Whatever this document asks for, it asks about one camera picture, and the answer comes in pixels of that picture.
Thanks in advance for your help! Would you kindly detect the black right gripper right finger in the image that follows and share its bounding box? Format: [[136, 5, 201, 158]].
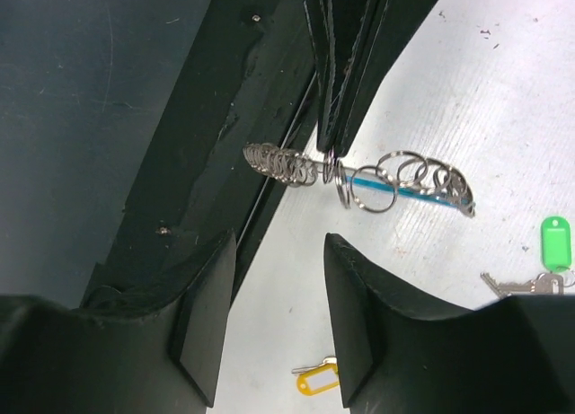
[[323, 233, 574, 413]]

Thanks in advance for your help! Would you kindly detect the green tag key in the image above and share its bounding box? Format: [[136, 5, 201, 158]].
[[480, 215, 574, 298]]

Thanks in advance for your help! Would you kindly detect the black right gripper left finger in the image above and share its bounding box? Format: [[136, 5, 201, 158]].
[[1, 231, 236, 413]]

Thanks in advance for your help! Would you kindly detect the yellow tag key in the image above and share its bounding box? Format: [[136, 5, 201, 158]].
[[291, 356, 340, 396]]

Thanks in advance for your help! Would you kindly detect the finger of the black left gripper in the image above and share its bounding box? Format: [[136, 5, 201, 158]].
[[334, 0, 438, 157], [303, 0, 377, 153]]

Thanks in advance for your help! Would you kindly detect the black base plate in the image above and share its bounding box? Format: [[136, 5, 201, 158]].
[[82, 0, 318, 306]]

